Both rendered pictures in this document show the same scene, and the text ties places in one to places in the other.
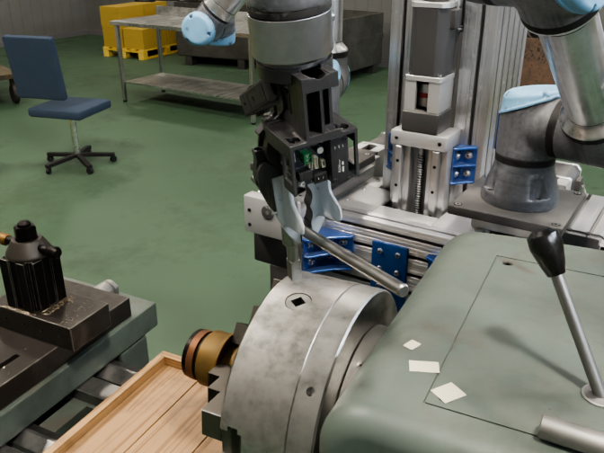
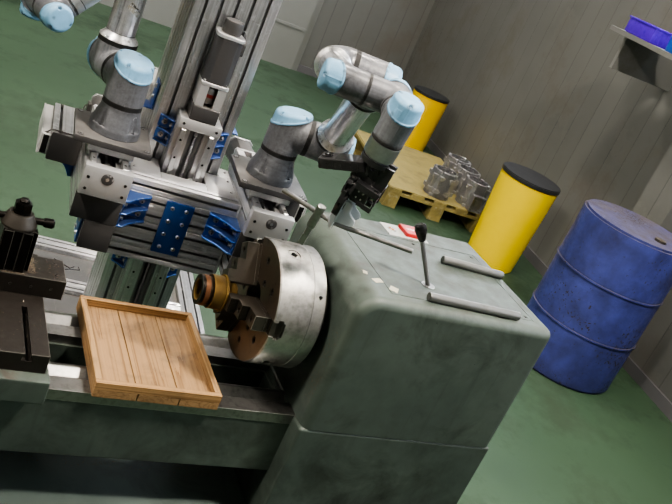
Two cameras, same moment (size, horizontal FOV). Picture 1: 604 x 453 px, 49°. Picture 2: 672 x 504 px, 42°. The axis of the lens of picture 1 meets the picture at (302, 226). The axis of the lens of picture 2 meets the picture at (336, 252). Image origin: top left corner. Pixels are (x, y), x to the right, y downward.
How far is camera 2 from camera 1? 1.69 m
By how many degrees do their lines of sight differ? 52
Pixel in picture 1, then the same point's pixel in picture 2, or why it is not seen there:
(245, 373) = (288, 293)
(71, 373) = not seen: hidden behind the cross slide
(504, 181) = (273, 167)
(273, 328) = (294, 269)
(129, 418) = (107, 342)
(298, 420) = (316, 312)
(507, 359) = (394, 274)
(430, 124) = (212, 118)
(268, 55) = (383, 160)
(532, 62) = not seen: outside the picture
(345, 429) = (373, 307)
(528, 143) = (292, 146)
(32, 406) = not seen: hidden behind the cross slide
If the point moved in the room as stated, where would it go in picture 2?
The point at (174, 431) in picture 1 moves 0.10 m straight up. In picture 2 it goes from (143, 346) to (156, 312)
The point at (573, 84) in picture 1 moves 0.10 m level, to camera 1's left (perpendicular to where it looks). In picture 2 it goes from (349, 129) to (327, 127)
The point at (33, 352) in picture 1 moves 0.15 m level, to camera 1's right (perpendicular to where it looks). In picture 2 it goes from (33, 303) to (89, 297)
